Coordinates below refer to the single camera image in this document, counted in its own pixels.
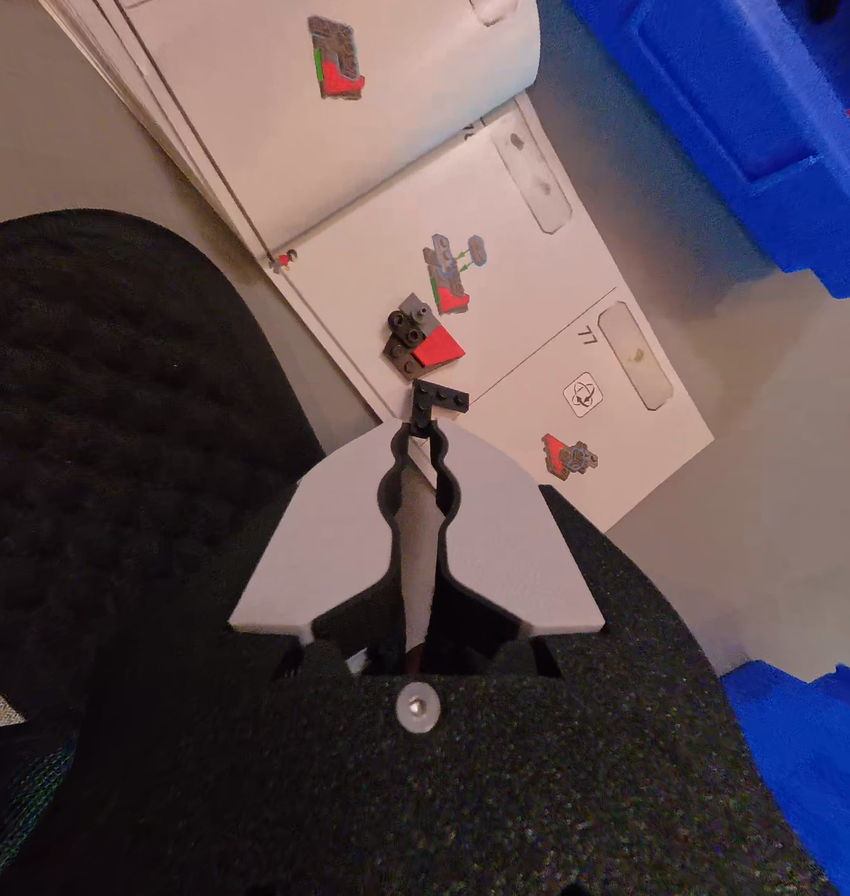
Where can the red grey black brick assembly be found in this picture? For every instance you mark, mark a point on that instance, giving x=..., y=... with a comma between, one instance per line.
x=435, y=348

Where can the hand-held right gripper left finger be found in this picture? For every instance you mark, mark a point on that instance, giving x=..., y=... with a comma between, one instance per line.
x=320, y=546

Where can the black angled toy brick plate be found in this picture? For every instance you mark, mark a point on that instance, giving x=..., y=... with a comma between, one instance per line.
x=425, y=399

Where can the open toy brick instruction booklet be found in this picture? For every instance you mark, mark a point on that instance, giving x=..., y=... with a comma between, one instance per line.
x=369, y=231

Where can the blue plastic bin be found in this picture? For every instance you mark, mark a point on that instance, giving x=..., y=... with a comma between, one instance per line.
x=810, y=784
x=733, y=105

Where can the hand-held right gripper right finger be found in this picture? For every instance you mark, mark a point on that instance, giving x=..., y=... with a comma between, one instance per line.
x=516, y=553

